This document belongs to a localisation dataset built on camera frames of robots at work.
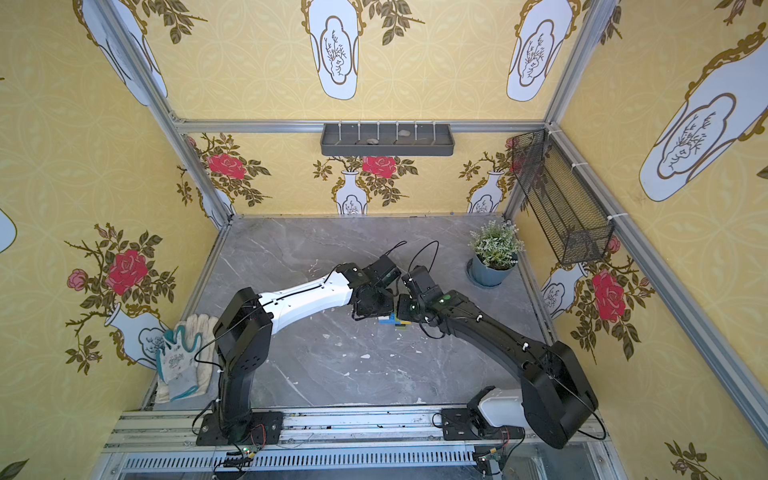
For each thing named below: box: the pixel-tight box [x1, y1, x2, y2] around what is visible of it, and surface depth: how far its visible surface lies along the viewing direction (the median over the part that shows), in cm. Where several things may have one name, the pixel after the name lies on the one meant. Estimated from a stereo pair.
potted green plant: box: [468, 220, 525, 286], surface depth 92 cm
